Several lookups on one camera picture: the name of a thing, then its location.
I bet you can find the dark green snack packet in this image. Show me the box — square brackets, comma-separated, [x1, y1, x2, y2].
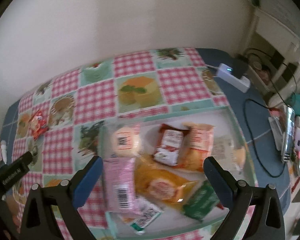
[183, 180, 220, 222]

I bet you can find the red cartoon snack bag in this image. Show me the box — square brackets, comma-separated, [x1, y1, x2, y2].
[30, 110, 49, 140]

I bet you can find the peach jelly cup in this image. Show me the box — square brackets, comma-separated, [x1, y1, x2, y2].
[234, 147, 246, 169]

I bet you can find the white translucent snack packet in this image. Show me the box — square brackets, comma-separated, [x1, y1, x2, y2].
[211, 137, 235, 162]

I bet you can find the pink snack packet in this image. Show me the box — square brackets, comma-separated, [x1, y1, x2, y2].
[103, 157, 141, 215]

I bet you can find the green white biscuit packet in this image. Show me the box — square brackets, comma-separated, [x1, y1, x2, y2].
[119, 196, 164, 235]

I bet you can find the cream orange snack bag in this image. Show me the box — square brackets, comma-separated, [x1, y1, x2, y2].
[177, 122, 215, 172]

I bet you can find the orange yellow pastry bag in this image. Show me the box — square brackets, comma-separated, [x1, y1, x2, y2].
[134, 155, 198, 210]

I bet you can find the round white cake packet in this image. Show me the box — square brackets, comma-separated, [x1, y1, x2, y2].
[111, 126, 142, 158]

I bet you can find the dark red snack packet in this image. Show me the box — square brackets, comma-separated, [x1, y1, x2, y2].
[153, 124, 190, 167]

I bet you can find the pink phone case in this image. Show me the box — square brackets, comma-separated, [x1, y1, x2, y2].
[294, 127, 300, 152]

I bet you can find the white phone stand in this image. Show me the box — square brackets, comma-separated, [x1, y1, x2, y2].
[268, 116, 283, 151]

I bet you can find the smartphone on stand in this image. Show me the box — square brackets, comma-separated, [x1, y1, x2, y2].
[281, 105, 295, 162]

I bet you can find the teal rimmed white tray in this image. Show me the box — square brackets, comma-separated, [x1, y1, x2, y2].
[97, 106, 258, 239]

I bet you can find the teal plastic box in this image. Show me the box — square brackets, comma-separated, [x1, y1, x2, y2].
[290, 93, 300, 116]

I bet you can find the white lattice chair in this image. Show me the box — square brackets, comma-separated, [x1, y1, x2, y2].
[267, 64, 300, 108]

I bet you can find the white power strip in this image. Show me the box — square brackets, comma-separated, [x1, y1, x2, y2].
[217, 63, 251, 93]

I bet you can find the black power adapter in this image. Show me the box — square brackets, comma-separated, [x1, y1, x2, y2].
[232, 55, 248, 79]

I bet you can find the black cable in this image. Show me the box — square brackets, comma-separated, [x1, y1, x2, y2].
[243, 48, 298, 178]

